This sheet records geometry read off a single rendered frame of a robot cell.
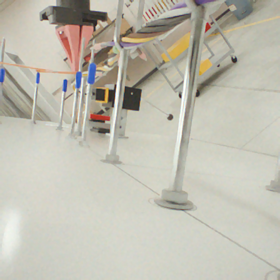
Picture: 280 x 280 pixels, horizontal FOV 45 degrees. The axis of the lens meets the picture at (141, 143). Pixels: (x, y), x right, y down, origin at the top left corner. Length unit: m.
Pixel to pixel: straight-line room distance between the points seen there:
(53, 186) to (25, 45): 8.62
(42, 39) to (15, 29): 0.62
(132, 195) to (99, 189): 0.02
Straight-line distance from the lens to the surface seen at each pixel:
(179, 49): 4.56
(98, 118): 0.82
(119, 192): 0.16
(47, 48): 8.71
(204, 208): 0.16
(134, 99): 0.61
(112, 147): 0.26
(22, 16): 8.84
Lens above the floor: 1.21
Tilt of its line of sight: 16 degrees down
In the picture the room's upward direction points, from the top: 38 degrees counter-clockwise
